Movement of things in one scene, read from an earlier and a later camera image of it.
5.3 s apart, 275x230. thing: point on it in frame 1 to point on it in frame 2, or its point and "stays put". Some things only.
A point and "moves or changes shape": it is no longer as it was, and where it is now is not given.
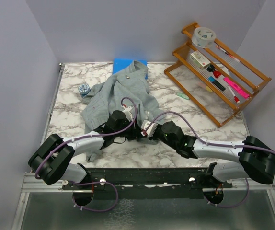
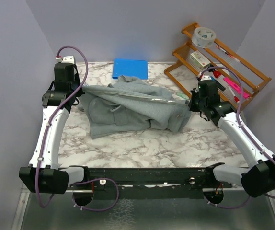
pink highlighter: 234,86 stays put
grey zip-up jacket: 127,88 moves or changes shape
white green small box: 199,59 stays put
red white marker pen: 236,98 stays put
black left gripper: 136,130 to 76,77
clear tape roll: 203,37 stays put
